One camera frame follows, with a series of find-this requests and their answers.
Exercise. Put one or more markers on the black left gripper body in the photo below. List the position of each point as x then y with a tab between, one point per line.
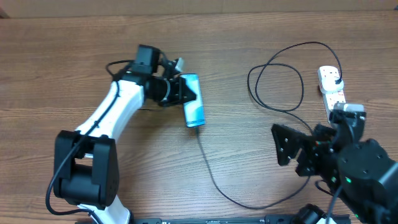
173	94

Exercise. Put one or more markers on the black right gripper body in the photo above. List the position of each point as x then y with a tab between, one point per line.
314	160

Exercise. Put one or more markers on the Galaxy smartphone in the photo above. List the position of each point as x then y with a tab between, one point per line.
193	109

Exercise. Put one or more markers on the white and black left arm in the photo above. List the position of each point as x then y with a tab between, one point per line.
85	170

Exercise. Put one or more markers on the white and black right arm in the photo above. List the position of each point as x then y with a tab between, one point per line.
358	172

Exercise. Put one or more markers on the white charger plug adapter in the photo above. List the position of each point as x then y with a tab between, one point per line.
329	85

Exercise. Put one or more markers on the white power strip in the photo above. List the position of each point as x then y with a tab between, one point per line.
329	100

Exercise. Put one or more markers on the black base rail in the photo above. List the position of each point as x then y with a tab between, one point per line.
268	219

